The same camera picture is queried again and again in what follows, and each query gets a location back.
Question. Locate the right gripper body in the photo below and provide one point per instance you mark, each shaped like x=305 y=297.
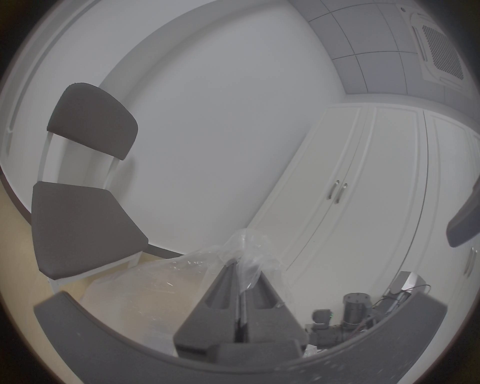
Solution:
x=324 y=334

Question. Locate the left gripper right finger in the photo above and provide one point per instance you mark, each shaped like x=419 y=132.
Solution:
x=273 y=322

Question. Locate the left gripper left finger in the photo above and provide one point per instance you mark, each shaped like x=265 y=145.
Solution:
x=210 y=311

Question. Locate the clear plastic bag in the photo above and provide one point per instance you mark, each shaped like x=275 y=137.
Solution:
x=247 y=247

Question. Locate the white chair with grey cushions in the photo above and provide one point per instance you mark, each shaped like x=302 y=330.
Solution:
x=82 y=228

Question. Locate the white wardrobe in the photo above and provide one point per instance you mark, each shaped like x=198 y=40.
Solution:
x=375 y=187

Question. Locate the white ceiling air conditioner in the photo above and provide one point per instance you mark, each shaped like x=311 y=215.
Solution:
x=438 y=48

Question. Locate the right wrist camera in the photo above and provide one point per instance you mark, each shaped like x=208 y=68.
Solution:
x=321 y=317

